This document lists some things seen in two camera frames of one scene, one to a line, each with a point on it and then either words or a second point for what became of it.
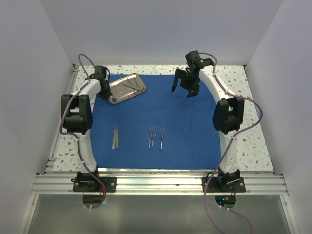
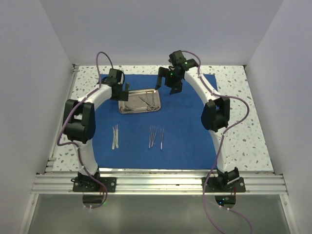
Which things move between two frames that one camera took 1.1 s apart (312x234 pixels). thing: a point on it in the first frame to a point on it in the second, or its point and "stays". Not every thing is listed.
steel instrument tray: (126, 87) to (140, 101)
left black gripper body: (106, 93) to (122, 95)
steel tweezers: (150, 136) stays
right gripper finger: (192, 91) to (175, 88)
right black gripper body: (188, 79) to (171, 78)
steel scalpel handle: (116, 136) stays
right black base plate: (212, 185) stays
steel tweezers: (153, 136) stays
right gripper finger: (179, 73) to (161, 73)
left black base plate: (93, 185) stays
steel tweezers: (161, 138) stays
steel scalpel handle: (113, 144) stays
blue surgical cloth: (157, 128) stays
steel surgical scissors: (135, 86) to (153, 107)
